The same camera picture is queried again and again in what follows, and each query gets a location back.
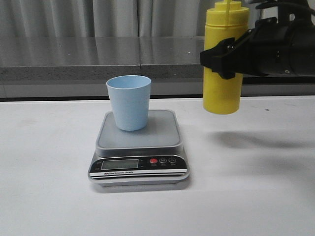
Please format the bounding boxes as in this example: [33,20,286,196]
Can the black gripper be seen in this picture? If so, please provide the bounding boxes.
[200,0,315,80]

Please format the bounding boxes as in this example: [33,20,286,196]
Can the yellow squeeze bottle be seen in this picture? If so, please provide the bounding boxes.
[203,0,249,115]

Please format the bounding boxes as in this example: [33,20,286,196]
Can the light blue plastic cup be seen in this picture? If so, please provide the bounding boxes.
[106,75,151,131]

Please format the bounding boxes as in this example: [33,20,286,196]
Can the silver electronic kitchen scale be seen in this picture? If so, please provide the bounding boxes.
[88,110,190,186]

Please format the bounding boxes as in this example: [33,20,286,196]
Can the grey stone counter ledge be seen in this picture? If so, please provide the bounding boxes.
[0,34,315,99]

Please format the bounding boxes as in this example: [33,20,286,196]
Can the grey pleated curtain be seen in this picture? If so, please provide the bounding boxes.
[0,0,315,38]

